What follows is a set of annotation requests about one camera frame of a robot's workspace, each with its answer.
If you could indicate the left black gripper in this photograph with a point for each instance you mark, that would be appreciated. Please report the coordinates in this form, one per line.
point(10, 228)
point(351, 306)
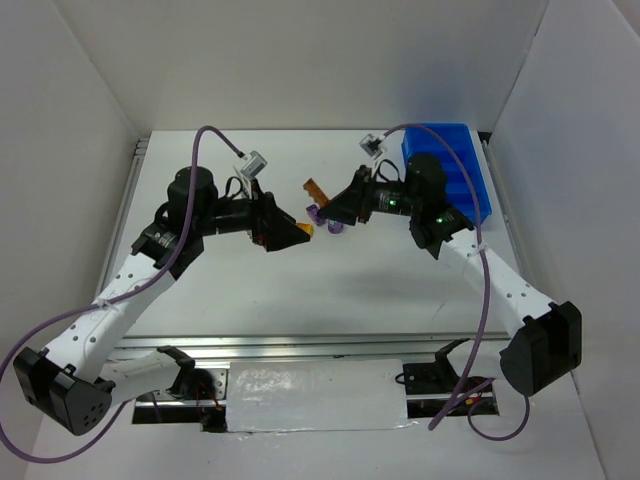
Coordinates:
point(266, 220)

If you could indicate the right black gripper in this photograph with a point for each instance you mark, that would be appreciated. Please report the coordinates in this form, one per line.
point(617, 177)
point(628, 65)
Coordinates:
point(362, 195)

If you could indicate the long brown lego plate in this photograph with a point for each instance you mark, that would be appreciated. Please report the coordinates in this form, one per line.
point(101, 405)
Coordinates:
point(316, 193)

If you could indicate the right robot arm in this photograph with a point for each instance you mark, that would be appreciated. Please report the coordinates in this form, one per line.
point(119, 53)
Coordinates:
point(545, 335)

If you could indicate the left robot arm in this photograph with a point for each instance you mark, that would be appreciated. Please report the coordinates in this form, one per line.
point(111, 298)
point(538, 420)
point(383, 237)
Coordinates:
point(72, 379)

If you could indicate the purple round flower lego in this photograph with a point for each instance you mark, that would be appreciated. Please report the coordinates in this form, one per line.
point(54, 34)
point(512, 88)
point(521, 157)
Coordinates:
point(335, 227)

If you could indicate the small yellow sloped lego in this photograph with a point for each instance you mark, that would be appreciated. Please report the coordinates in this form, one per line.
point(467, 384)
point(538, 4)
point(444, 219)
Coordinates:
point(307, 228)

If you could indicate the purple rectangular lego brick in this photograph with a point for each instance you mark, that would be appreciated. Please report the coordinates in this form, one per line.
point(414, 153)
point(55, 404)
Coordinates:
point(313, 213)

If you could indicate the blue compartment bin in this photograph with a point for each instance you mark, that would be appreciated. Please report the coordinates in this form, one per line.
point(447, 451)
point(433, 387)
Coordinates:
point(459, 139)

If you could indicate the white taped panel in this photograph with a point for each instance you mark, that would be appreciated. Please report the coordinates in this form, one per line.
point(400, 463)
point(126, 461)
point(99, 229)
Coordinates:
point(336, 395)

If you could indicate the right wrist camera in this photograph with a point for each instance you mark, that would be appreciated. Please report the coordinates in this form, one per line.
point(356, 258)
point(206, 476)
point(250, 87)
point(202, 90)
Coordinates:
point(373, 145)

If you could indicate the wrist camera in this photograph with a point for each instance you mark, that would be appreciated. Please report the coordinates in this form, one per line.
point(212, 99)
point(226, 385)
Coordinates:
point(253, 164)
point(373, 145)

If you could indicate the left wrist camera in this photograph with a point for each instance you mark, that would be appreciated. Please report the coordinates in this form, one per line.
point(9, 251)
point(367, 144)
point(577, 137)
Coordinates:
point(253, 164)

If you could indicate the aluminium front rail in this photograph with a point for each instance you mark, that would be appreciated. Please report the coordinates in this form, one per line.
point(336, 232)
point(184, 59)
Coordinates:
point(297, 347)

